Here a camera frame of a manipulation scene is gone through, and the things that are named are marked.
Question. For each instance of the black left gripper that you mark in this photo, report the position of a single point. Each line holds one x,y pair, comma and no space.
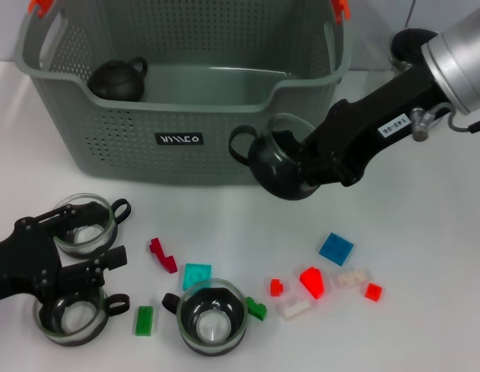
26,263

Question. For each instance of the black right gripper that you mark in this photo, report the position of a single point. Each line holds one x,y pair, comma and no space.
371,116

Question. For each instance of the glass teacup black sleeve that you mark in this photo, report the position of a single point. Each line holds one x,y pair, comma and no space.
86,242
73,327
270,174
210,329

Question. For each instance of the grey perforated storage bin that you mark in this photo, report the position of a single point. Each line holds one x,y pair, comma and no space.
185,162

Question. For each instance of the dark red curved brick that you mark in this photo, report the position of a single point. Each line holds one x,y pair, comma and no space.
166,261

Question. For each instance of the blue square brick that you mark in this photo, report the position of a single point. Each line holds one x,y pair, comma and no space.
336,249

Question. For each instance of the bright green long brick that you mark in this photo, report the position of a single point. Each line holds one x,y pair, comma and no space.
144,319

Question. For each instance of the teal square brick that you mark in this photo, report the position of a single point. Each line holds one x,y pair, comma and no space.
195,275

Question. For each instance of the red slope brick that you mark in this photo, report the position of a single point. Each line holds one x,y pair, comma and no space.
312,281

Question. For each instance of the white plastic brick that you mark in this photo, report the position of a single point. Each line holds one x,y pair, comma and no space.
350,279
295,308

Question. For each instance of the small red stepped brick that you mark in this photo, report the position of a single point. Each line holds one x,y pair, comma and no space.
277,287

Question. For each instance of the small red square brick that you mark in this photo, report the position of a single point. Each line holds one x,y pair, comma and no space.
373,291

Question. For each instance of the dark green plastic brick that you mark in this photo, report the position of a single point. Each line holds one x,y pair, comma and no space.
257,308

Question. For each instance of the dark clay teapot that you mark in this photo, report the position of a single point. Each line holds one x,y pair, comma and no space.
115,81

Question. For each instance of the glass pitcher black lid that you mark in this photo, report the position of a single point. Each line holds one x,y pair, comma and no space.
408,40

